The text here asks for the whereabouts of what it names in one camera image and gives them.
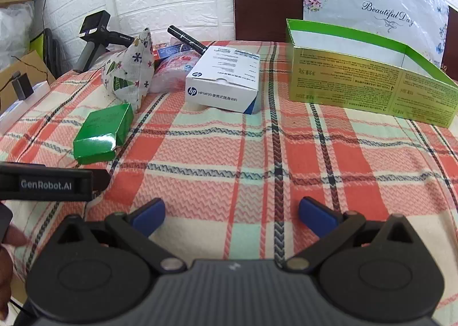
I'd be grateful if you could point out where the patterned white fabric pouch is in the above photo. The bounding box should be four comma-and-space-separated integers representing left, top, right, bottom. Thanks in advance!
102, 28, 155, 113

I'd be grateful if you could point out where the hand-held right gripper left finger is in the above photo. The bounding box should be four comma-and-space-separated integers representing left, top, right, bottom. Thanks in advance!
54, 198, 187, 274

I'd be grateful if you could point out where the small black block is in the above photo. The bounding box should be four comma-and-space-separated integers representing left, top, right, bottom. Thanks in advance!
11, 71, 31, 101

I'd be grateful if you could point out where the large green box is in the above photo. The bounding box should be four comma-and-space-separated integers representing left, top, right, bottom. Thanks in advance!
285, 18, 458, 129

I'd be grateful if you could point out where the green and black bag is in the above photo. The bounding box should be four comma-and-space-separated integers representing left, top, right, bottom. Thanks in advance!
29, 28, 65, 79

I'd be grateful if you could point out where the brown cardboard sheet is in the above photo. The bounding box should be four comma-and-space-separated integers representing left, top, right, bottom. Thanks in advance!
0, 50, 56, 105

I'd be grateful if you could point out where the black and grey handheld device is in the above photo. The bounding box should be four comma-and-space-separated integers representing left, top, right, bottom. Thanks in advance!
73, 10, 136, 73

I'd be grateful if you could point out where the white plastic bag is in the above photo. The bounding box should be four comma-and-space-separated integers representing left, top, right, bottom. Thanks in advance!
0, 2, 35, 70

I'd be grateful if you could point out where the plaid tablecloth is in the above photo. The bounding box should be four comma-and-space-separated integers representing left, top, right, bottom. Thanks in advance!
0, 40, 458, 326

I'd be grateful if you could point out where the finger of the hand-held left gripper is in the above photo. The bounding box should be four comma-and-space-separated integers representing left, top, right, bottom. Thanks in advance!
92, 169, 112, 191

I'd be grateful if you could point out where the black pen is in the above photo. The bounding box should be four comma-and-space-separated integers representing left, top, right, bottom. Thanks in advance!
167, 25, 209, 53

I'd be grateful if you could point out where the person's left hand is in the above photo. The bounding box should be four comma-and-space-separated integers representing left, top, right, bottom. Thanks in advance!
0, 224, 30, 317

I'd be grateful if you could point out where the red and blue card box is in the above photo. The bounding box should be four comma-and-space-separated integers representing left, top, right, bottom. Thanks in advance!
152, 43, 185, 61

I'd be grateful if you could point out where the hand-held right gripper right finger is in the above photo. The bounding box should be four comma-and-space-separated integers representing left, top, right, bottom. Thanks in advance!
285, 196, 412, 274

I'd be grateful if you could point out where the flat white box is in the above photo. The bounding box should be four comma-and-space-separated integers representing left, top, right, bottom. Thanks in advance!
0, 82, 51, 134

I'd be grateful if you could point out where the white printed carton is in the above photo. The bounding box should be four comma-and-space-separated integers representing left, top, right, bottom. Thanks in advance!
185, 45, 261, 115

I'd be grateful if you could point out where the pink plastic packet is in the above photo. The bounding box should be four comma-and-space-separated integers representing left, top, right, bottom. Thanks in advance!
149, 50, 201, 94

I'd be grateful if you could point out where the small green carton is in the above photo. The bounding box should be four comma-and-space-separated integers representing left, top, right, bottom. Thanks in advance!
73, 103, 135, 165

